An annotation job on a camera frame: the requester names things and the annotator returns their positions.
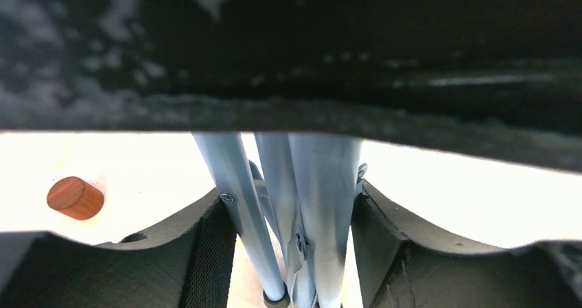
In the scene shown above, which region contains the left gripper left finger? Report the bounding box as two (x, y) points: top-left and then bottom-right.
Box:
(1, 190), (236, 307)

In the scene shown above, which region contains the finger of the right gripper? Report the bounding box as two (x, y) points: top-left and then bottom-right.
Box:
(1, 0), (581, 171)

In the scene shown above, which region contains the small brown cylinder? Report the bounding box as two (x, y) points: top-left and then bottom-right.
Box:
(46, 176), (104, 221)

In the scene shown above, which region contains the light blue music stand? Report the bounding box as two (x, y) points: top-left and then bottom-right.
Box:
(194, 132), (364, 307)

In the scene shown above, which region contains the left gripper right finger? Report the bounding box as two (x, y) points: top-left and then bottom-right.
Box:
(351, 182), (581, 307)

